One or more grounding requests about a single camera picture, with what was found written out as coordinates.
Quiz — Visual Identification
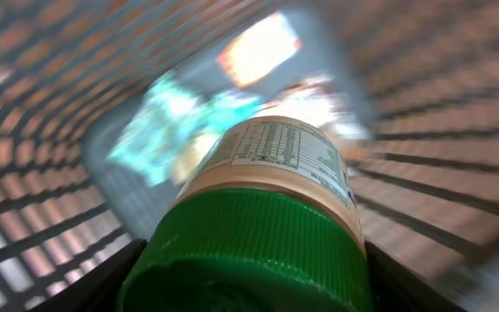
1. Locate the grey plastic shopping basket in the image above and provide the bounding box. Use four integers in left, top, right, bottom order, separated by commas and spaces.
0, 0, 499, 311

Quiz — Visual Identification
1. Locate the teal wet wipes pack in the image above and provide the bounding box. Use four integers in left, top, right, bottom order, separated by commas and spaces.
107, 72, 263, 186

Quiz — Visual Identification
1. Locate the orange Kleenex tissue pack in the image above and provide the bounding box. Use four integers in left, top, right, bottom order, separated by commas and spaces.
217, 11, 302, 88

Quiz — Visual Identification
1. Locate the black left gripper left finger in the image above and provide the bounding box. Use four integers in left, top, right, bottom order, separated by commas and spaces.
29, 238, 147, 312

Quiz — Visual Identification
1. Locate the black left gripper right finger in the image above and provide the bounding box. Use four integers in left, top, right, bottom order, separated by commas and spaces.
365, 242, 464, 312

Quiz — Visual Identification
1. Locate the green lid jar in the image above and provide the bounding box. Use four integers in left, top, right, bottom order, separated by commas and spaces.
117, 116, 374, 311

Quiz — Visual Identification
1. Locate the beige PanTree snack bag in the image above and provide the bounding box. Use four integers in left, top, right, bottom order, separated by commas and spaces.
256, 75, 372, 140

